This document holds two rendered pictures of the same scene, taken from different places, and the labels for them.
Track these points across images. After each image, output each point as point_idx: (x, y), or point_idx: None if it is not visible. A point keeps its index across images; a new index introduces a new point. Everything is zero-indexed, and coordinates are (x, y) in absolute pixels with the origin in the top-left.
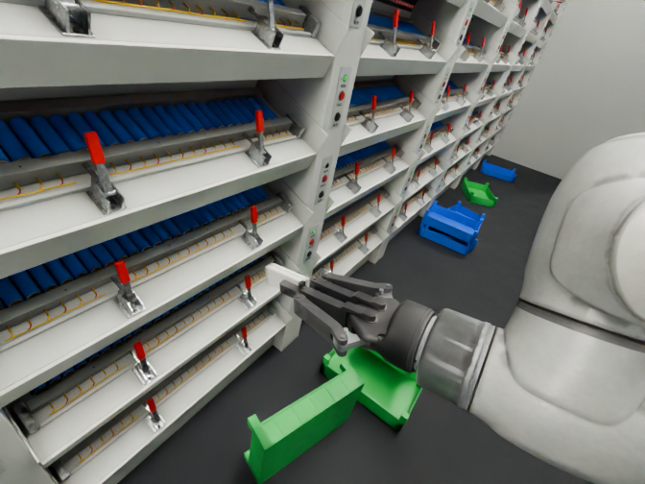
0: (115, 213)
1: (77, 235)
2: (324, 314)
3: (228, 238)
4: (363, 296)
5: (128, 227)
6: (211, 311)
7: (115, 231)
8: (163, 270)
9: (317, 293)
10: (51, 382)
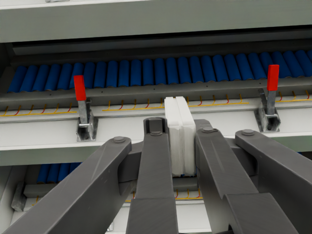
0: (56, 3)
1: (18, 16)
2: (75, 192)
3: (233, 107)
4: (257, 215)
5: (74, 28)
6: (201, 199)
7: (61, 29)
8: (136, 112)
9: (159, 151)
10: (48, 182)
